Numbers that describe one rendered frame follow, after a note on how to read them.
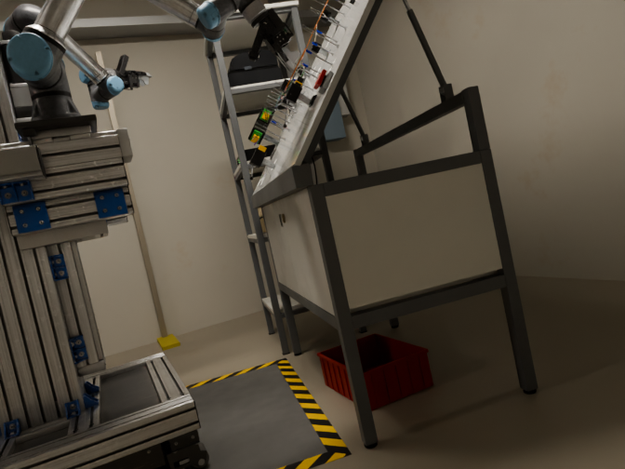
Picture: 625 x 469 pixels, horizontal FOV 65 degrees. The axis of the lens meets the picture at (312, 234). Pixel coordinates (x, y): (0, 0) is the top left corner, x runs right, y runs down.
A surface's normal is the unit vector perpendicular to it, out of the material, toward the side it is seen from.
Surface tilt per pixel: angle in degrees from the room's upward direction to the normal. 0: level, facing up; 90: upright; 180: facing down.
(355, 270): 90
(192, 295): 90
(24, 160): 90
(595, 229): 90
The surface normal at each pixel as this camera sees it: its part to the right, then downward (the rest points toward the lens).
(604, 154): -0.89, 0.21
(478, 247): 0.22, 0.00
